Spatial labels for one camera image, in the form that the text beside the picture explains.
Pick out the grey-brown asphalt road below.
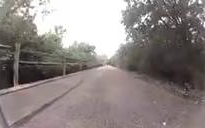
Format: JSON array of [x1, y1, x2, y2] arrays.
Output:
[[9, 64, 205, 128]]

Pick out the dark kerb line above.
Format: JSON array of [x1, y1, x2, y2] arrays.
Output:
[[9, 78, 86, 128]]

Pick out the dense wood of trees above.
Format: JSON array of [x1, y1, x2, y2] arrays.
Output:
[[108, 0, 205, 92]]

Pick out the paved side path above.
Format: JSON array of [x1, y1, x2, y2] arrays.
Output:
[[0, 71, 88, 126]]

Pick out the row of trees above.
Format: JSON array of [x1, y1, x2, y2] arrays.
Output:
[[0, 0, 108, 90]]

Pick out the wooden rail fence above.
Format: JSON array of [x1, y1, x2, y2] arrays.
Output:
[[0, 41, 104, 89]]

